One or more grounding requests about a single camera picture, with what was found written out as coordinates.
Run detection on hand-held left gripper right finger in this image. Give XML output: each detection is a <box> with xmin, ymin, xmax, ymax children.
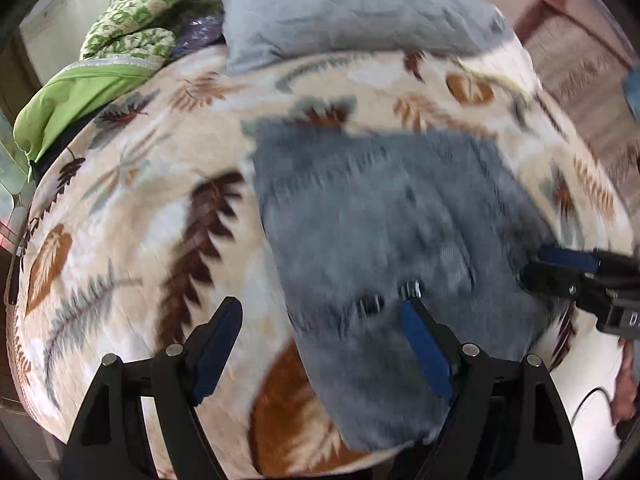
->
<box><xmin>401</xmin><ymin>299</ymin><xmax>583</xmax><ymax>480</ymax></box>

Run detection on leaf-print blanket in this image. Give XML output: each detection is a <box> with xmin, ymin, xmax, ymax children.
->
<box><xmin>5</xmin><ymin>45</ymin><xmax>631</xmax><ymax>480</ymax></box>

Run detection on black cable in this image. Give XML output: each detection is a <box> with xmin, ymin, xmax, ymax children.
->
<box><xmin>569</xmin><ymin>386</ymin><xmax>617</xmax><ymax>427</ymax></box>

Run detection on striped sofa seat cushion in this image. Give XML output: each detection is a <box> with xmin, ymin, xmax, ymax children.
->
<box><xmin>520</xmin><ymin>10</ymin><xmax>640</xmax><ymax>201</ymax></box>

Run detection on grey denim pants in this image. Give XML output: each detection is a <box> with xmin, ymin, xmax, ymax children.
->
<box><xmin>242</xmin><ymin>120</ymin><xmax>566</xmax><ymax>453</ymax></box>

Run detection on purple plastic bag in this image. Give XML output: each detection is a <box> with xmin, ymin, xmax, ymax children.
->
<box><xmin>175</xmin><ymin>15</ymin><xmax>226</xmax><ymax>56</ymax></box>

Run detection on green patterned quilt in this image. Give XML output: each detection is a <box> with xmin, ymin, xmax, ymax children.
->
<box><xmin>12</xmin><ymin>0</ymin><xmax>226</xmax><ymax>161</ymax></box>

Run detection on grey quilted pillow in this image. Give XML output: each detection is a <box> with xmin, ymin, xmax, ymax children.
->
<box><xmin>220</xmin><ymin>0</ymin><xmax>516</xmax><ymax>76</ymax></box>

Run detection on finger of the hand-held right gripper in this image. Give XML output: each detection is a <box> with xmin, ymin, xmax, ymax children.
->
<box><xmin>519</xmin><ymin>259</ymin><xmax>613</xmax><ymax>313</ymax></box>
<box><xmin>539</xmin><ymin>246</ymin><xmax>603</xmax><ymax>272</ymax></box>

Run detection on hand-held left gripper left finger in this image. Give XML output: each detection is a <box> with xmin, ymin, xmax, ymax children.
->
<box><xmin>62</xmin><ymin>296</ymin><xmax>244</xmax><ymax>480</ymax></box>

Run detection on light blue jeans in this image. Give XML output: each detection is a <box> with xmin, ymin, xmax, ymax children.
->
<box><xmin>621</xmin><ymin>70</ymin><xmax>640</xmax><ymax>122</ymax></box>

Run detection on person's right hand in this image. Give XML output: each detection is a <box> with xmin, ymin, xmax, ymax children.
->
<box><xmin>611</xmin><ymin>339</ymin><xmax>640</xmax><ymax>426</ymax></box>

